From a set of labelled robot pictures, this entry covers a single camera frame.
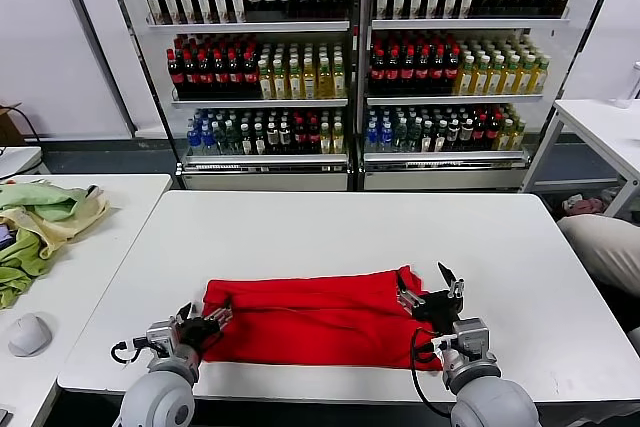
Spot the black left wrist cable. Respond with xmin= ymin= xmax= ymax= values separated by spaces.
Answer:
xmin=110 ymin=339 xmax=151 ymax=364

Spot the white side table with legs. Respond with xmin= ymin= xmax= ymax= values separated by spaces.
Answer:
xmin=519 ymin=98 xmax=640 ymax=216

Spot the brown cardboard box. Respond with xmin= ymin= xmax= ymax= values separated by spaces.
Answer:
xmin=0 ymin=101 xmax=26 ymax=146

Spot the light green garment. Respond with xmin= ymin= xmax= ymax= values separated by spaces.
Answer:
xmin=0 ymin=180 xmax=89 ymax=222

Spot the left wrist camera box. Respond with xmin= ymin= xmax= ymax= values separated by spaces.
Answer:
xmin=144 ymin=321 xmax=176 ymax=356

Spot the cream yellow garment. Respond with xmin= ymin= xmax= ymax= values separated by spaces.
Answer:
xmin=0 ymin=184 xmax=112 ymax=259

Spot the thin black cord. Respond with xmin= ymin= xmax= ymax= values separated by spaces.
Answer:
xmin=0 ymin=104 xmax=44 ymax=148

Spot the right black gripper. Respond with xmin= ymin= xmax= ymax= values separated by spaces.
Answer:
xmin=397 ymin=261 xmax=465 ymax=336

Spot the lime green garment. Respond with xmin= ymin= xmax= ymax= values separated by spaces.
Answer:
xmin=0 ymin=229 xmax=51 ymax=309

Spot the beige trousered leg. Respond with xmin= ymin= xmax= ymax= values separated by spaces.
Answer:
xmin=622 ymin=321 xmax=640 ymax=356
xmin=555 ymin=213 xmax=640 ymax=293

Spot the grey computer mouse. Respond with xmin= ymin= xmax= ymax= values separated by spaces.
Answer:
xmin=7 ymin=311 xmax=54 ymax=358

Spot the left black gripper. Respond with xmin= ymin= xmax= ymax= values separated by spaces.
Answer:
xmin=174 ymin=301 xmax=234 ymax=354

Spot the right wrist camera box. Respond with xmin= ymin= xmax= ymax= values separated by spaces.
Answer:
xmin=452 ymin=317 xmax=491 ymax=354

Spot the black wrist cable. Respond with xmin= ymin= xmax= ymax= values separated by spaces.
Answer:
xmin=110 ymin=339 xmax=151 ymax=364
xmin=409 ymin=327 xmax=454 ymax=418

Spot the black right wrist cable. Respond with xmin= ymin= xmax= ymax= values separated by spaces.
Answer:
xmin=409 ymin=327 xmax=454 ymax=418

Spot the glass door beverage cooler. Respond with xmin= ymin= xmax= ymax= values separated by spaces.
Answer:
xmin=99 ymin=0 xmax=364 ymax=192
xmin=357 ymin=0 xmax=630 ymax=193

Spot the red t-shirt with bear print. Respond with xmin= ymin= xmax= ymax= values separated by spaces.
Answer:
xmin=202 ymin=265 xmax=444 ymax=373

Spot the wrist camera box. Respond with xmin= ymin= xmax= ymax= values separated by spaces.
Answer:
xmin=452 ymin=317 xmax=491 ymax=354
xmin=144 ymin=321 xmax=176 ymax=356

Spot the pink cloth pile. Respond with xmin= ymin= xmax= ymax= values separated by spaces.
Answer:
xmin=562 ymin=191 xmax=609 ymax=216

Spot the small white desk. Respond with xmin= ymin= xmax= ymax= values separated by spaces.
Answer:
xmin=0 ymin=145 xmax=44 ymax=179

